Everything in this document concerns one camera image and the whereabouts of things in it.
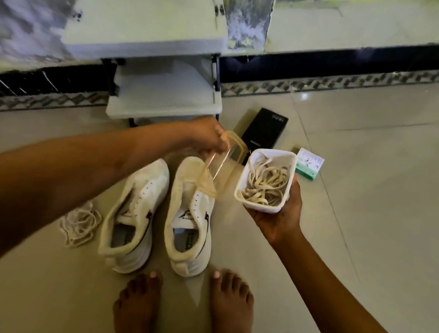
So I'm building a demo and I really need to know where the person's left hand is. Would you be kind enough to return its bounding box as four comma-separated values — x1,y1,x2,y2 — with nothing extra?
181,113,235,163

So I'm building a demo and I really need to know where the person's right hand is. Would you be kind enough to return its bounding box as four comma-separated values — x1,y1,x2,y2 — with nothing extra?
241,168,309,252

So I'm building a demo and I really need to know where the clear plastic container lid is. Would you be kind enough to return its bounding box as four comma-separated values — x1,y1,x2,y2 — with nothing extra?
195,128,251,206

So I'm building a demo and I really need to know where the white plastic container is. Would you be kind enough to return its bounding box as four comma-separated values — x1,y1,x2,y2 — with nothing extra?
232,145,299,216

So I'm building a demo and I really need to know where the person's left forearm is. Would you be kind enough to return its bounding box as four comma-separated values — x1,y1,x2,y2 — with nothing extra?
0,96,194,328

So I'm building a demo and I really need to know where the person's right forearm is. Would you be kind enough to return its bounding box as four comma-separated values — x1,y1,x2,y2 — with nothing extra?
259,225,439,333

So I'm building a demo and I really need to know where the small green white box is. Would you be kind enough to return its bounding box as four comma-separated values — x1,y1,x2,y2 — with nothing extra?
291,147,327,183

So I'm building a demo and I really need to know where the white shoelace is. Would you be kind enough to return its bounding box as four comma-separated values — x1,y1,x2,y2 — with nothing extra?
239,153,294,209
56,197,105,253

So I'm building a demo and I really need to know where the black cardboard box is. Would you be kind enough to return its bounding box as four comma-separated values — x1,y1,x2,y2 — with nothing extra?
238,105,290,169

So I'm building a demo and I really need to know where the white sneaker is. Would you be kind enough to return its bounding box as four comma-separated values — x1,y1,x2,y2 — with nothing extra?
95,152,173,278
159,154,222,280

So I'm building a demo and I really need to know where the person's right foot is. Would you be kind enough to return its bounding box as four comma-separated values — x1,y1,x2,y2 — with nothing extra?
203,267,260,333

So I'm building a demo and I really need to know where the person's foot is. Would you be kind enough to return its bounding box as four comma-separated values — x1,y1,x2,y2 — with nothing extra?
203,267,260,333
110,266,165,333

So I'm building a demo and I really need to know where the white two tier shelf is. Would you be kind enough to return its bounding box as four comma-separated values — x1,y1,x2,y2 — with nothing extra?
52,0,237,138

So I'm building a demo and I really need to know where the person's left foot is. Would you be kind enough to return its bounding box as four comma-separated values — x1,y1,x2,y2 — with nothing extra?
110,266,165,333

